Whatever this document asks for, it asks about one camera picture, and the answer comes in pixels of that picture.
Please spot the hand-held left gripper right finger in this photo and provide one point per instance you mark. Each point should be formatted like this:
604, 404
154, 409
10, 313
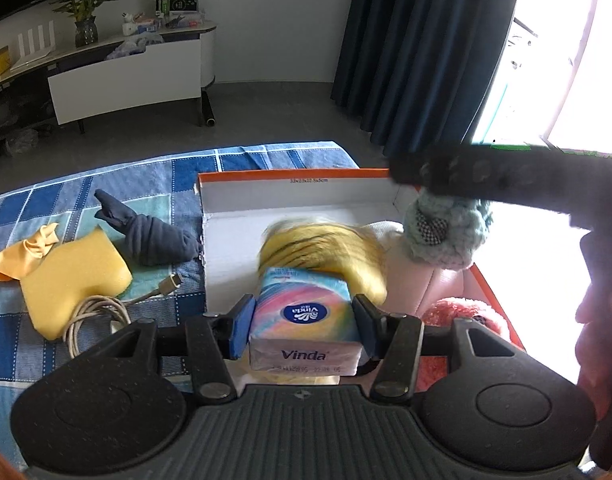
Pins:
367, 330

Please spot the pastel tissue pack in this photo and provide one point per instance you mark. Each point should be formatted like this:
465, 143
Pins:
306, 310

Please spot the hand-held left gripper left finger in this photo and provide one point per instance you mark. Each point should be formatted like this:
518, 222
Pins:
241, 327

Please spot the person's right hand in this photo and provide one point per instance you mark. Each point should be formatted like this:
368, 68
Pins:
606, 340

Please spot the navy knotted cloth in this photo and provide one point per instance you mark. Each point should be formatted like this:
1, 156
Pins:
155, 240

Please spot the black printed box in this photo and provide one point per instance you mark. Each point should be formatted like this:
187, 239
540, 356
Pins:
178, 0

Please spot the navy curtain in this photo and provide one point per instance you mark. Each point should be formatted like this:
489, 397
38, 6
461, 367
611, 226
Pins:
416, 50

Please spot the white tv cabinet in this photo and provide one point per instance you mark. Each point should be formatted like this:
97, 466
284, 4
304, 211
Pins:
125, 85

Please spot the blue plaid tablecloth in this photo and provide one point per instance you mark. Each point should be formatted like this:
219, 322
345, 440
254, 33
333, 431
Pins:
50, 200

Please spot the clear plastic bag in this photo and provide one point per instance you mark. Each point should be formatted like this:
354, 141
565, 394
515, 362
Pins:
20, 142

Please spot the green potted plant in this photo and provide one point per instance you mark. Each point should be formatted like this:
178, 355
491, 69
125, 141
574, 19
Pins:
85, 10

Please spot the white router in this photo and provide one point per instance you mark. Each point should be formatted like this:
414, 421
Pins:
33, 52

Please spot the teal fluffy scrunchie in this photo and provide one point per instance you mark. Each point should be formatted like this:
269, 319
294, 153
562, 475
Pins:
451, 235

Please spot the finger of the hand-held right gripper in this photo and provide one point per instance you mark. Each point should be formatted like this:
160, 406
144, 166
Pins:
466, 172

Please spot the orange white cardboard box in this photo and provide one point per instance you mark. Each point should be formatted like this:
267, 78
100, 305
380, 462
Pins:
230, 240

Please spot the blue plastic bag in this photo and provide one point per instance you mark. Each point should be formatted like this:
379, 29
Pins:
133, 46

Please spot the yellow knotted cloth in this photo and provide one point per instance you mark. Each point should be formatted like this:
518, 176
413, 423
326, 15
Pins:
70, 280

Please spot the yellow striped plush toy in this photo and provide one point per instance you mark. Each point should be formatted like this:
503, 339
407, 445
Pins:
326, 245

